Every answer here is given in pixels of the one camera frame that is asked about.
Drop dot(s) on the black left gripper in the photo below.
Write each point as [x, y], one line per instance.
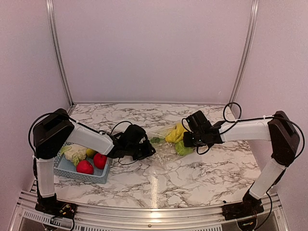
[148, 151]

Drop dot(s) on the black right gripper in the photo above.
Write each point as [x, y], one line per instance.
[187, 143]

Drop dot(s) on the clear zip top bag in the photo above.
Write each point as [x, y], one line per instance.
[165, 152]

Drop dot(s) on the red fake apple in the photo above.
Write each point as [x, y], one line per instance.
[100, 160]
[85, 167]

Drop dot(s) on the small green yellow fake fruit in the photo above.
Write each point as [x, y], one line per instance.
[91, 153]

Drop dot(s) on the white green fake cabbage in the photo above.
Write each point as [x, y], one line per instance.
[74, 153]

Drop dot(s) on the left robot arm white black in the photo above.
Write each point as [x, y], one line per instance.
[51, 131]

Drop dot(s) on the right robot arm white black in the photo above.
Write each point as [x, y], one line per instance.
[284, 138]

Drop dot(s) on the green fake lettuce leaf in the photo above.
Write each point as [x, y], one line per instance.
[182, 150]

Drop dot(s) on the light blue plastic basket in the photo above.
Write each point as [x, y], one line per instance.
[65, 168]

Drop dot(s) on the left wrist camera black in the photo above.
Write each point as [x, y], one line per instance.
[132, 137]

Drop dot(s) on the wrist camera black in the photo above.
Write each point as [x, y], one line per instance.
[132, 137]
[198, 123]

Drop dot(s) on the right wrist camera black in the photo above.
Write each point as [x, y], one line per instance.
[198, 123]

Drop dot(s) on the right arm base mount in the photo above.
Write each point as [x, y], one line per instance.
[249, 206]

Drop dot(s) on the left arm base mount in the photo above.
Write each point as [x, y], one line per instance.
[52, 206]

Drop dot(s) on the right aluminium frame post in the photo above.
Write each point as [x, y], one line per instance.
[252, 22]

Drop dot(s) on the aluminium frame post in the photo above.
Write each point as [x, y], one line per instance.
[57, 50]
[252, 22]

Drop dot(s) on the front aluminium rail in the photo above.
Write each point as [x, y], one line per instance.
[105, 218]

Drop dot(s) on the left aluminium frame post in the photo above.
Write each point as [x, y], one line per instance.
[57, 50]

